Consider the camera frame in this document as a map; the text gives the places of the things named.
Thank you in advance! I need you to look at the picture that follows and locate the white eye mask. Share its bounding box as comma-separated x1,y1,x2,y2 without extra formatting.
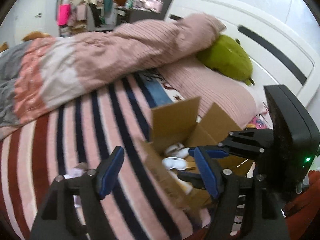
162,157,188,171

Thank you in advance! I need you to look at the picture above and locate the brown cardboard box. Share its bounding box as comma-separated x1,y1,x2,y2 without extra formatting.
140,97,241,210

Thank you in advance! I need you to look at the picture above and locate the pink ribbed pillow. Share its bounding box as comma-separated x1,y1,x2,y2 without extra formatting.
157,56,267,128

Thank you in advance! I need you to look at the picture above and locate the striped pink fleece blanket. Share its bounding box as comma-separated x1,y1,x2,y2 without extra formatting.
1,73,210,239

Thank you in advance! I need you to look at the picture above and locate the green plush toy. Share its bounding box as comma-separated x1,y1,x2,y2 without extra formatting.
196,34,255,86

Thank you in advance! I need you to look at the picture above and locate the white bed headboard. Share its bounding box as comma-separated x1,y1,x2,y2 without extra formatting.
164,0,319,107

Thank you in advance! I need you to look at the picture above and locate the pink grey patchwork duvet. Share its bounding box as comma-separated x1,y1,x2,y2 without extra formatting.
1,14,225,138

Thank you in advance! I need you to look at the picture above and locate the pink gift bag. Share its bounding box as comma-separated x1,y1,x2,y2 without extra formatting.
57,4,71,26

